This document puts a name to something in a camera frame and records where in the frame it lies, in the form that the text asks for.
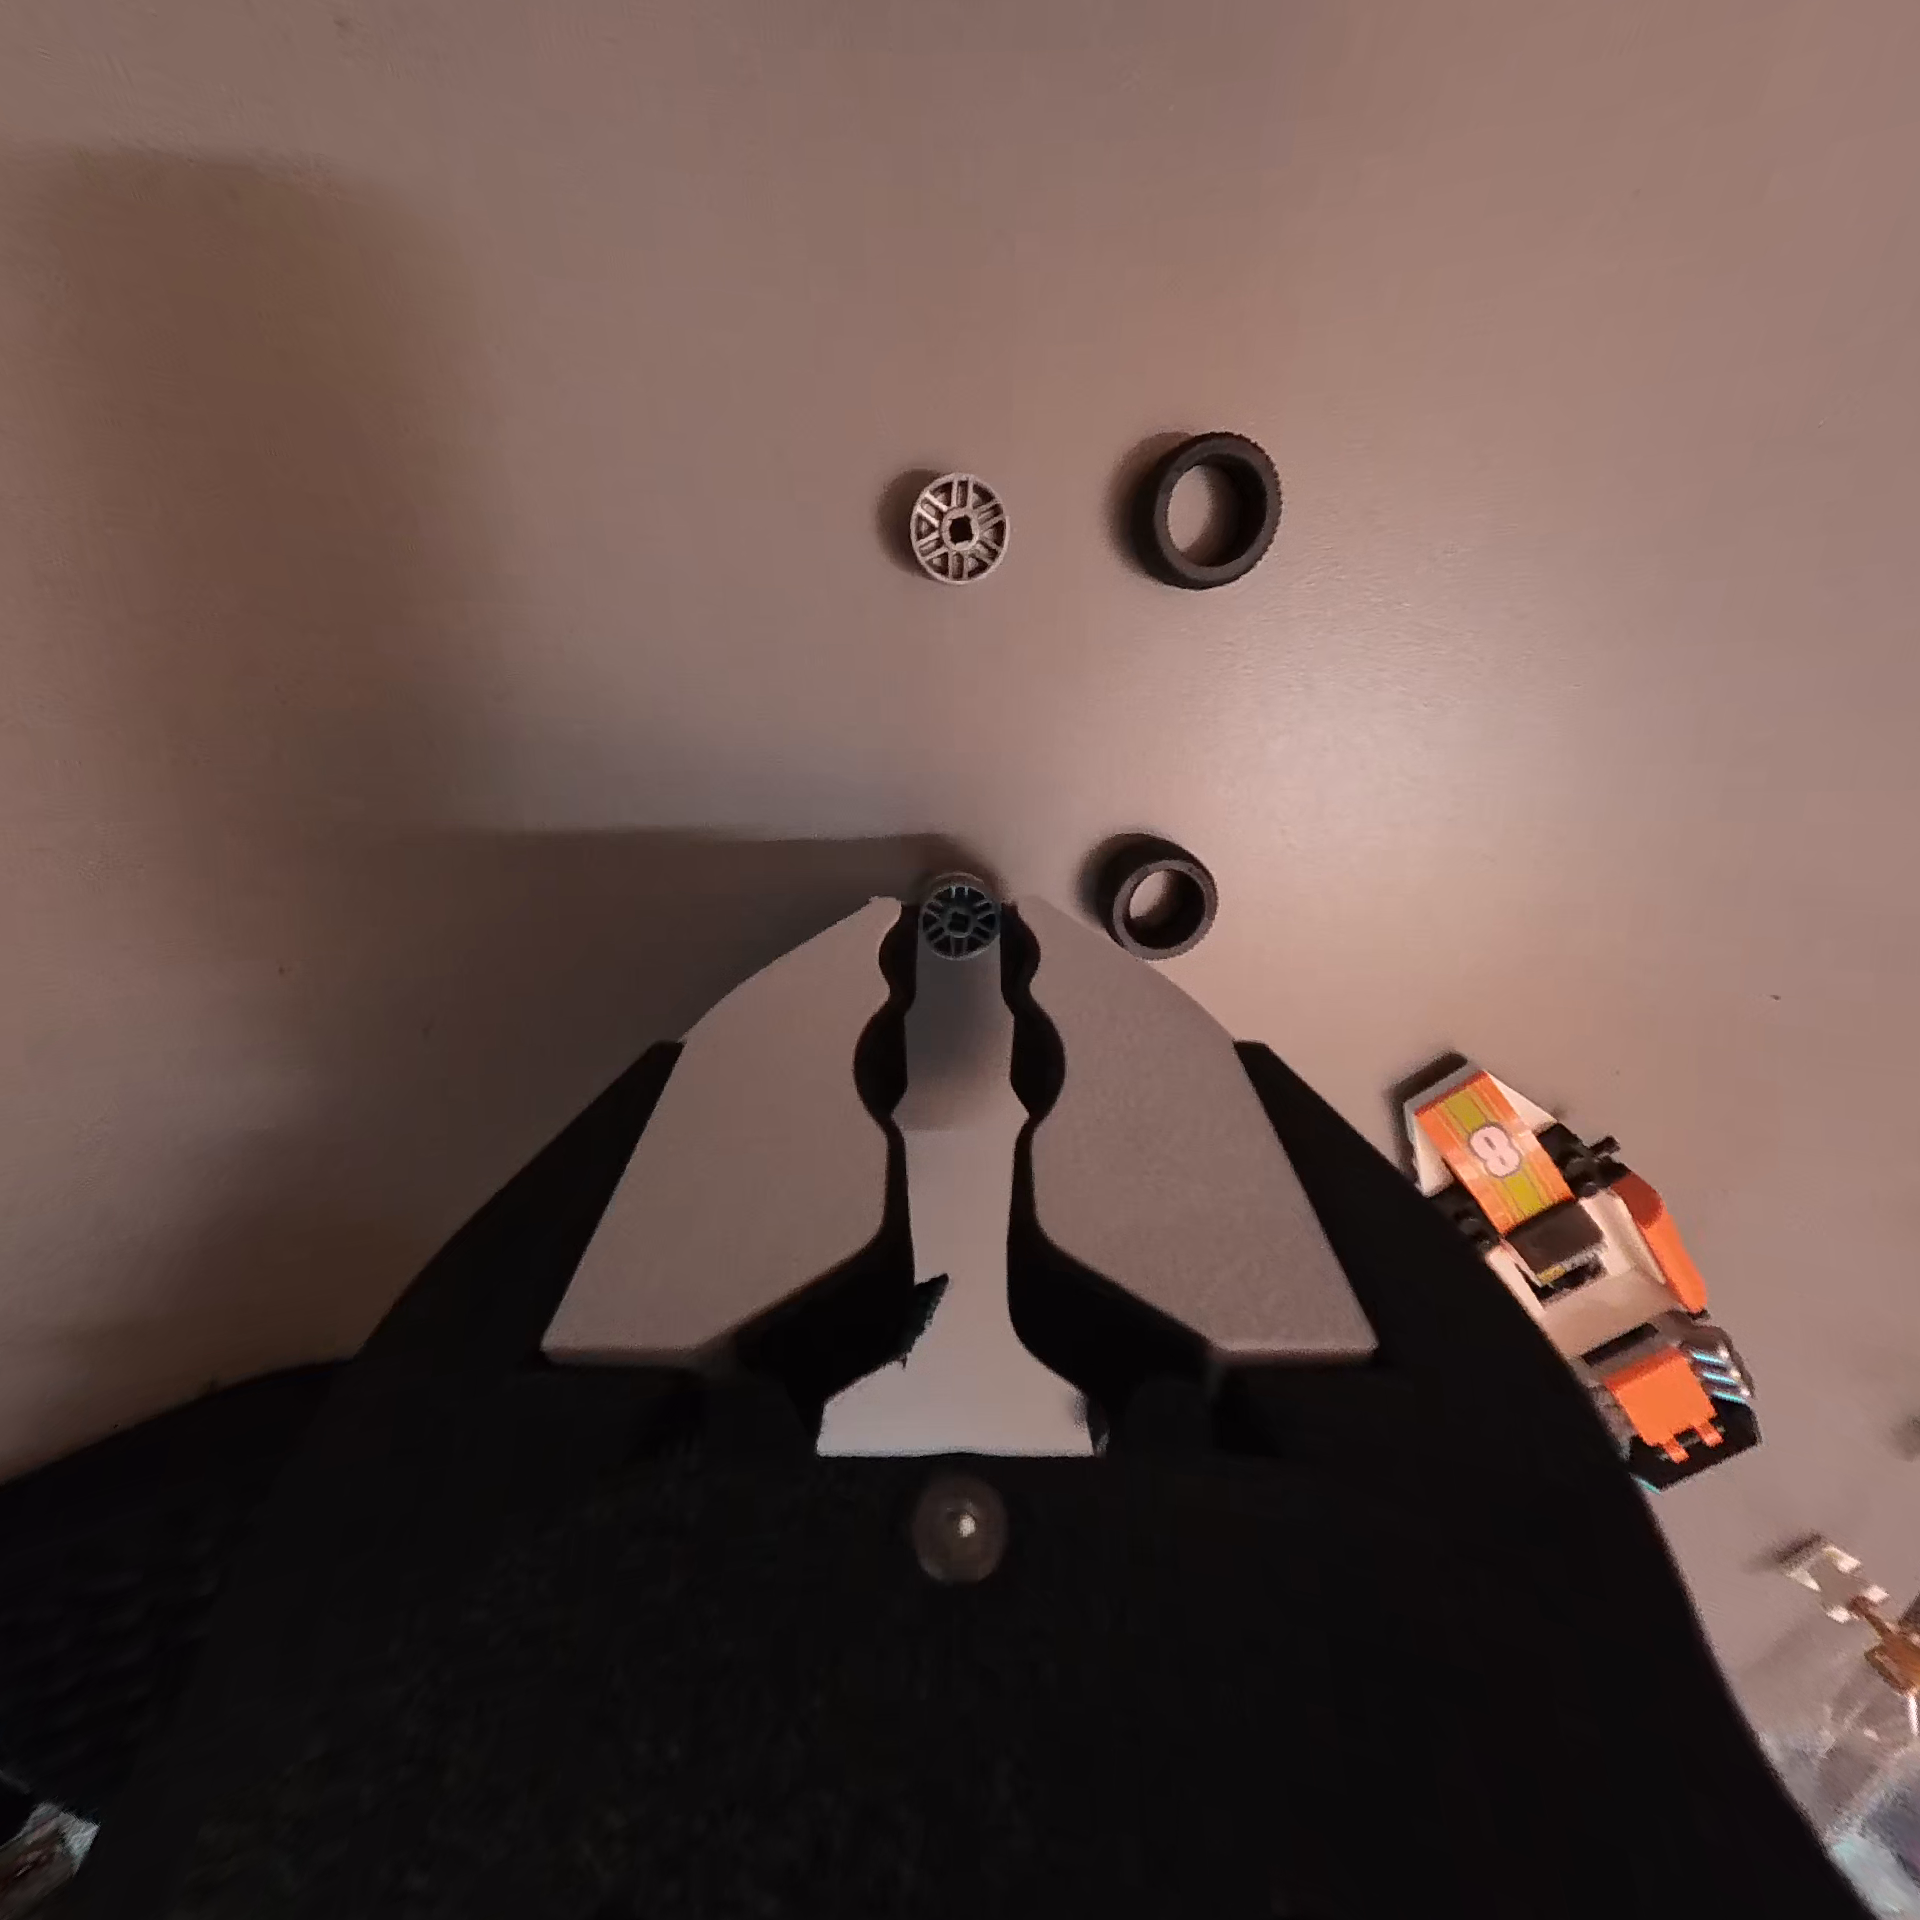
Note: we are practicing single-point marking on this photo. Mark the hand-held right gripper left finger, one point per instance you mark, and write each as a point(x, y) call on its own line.
point(719, 1188)

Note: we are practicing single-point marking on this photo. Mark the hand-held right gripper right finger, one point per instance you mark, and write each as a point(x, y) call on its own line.
point(1199, 1188)

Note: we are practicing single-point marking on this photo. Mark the black lego tire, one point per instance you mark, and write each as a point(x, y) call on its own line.
point(1113, 901)
point(1150, 509)

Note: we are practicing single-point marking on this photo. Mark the grey lego wheel rim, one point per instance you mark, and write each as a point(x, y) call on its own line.
point(957, 529)
point(957, 916)

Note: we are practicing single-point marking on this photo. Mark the orange white lego car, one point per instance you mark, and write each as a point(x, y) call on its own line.
point(1559, 1233)

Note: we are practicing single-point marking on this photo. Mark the gold lego trophy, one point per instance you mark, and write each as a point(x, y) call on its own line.
point(1816, 1568)

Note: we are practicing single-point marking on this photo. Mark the black honeycomb wrist rest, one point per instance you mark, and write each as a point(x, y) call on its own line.
point(121, 1592)

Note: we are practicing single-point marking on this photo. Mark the clear plastic bag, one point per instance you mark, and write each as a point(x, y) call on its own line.
point(1875, 1802)

